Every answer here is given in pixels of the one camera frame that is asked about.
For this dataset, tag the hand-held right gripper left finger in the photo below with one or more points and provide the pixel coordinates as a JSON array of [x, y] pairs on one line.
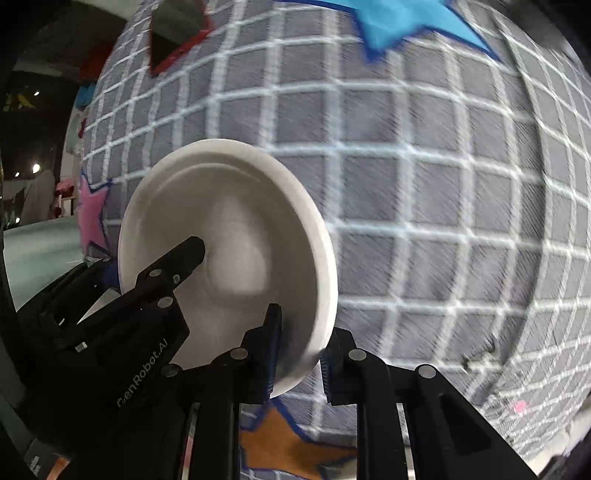
[[273, 355]]

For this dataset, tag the phone in red case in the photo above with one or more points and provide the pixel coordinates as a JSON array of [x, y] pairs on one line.
[[175, 32]]

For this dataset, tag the pale green blanket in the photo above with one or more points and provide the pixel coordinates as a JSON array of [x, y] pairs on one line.
[[41, 258]]

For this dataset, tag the white cartoon printed board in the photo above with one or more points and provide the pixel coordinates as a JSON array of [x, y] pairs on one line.
[[74, 129]]

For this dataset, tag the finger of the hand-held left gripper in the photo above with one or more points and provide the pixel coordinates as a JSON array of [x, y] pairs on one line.
[[184, 254], [111, 277]]

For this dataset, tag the large white bowl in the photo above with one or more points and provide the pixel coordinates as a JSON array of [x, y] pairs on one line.
[[240, 221]]

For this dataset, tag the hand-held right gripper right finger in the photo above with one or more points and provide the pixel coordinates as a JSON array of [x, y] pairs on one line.
[[327, 374]]

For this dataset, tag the grey checked tablecloth with stars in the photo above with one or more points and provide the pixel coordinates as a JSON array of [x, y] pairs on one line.
[[415, 207]]

